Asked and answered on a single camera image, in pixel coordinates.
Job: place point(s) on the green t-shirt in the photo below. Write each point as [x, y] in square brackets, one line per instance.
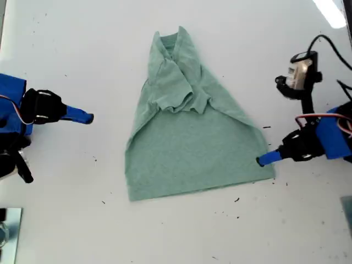
[192, 154]

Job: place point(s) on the black rod-shaped debris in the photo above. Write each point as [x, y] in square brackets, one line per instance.
[266, 127]

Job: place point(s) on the grey metal plate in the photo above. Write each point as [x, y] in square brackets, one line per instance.
[11, 233]

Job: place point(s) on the black camera stalk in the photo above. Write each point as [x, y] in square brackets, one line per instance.
[24, 173]
[307, 104]

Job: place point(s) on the black camera box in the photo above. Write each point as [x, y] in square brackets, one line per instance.
[5, 165]
[298, 72]

